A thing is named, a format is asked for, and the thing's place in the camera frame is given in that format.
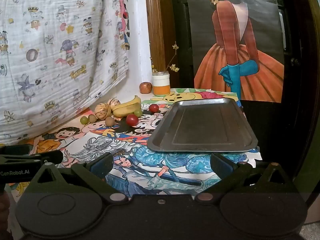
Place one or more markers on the orange dress wall poster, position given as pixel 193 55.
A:
pixel 225 55

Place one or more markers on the metal tray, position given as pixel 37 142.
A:
pixel 205 127

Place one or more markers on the green grape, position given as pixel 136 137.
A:
pixel 84 120
pixel 138 112

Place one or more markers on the red brown apple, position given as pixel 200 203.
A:
pixel 145 87

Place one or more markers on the dark wooden door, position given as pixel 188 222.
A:
pixel 292 105

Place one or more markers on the brown wooden door frame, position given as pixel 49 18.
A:
pixel 160 30

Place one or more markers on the person's left hand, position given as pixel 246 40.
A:
pixel 3 212

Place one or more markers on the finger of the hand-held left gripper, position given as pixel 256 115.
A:
pixel 51 157
pixel 15 149

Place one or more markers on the white orange glass jar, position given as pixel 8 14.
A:
pixel 161 85

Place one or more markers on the large striped pepino melon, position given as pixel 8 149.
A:
pixel 102 111

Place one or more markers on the cartoon printed table cover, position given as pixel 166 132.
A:
pixel 140 160

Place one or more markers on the brown longan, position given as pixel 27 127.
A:
pixel 92 118
pixel 109 121

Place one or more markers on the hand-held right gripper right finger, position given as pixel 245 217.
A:
pixel 220 166

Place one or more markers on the white cartoon printed blanket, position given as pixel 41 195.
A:
pixel 50 55

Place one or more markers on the yellow bear drawing sheet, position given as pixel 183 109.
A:
pixel 176 97

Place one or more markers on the pink cartoon print cloth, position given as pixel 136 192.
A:
pixel 123 12

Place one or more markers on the yellow flower twig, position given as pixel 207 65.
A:
pixel 172 60

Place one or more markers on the small striped pepino melon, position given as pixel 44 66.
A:
pixel 113 103

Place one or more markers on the red cherry tomato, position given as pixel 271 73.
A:
pixel 154 108
pixel 132 120

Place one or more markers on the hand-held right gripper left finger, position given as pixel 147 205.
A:
pixel 102 164

